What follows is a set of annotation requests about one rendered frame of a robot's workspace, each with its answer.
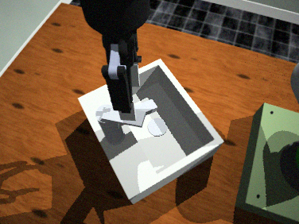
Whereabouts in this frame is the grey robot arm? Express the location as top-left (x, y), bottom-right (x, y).
top-left (280, 63), bottom-right (299, 191)

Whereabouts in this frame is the white rectangular sink basin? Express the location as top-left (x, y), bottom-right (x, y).
top-left (78, 59), bottom-right (224, 204)

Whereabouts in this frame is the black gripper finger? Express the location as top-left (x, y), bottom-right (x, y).
top-left (131, 30), bottom-right (142, 87)
top-left (101, 33), bottom-right (136, 121)

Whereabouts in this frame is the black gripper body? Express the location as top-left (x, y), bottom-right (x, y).
top-left (80, 0), bottom-right (150, 58)

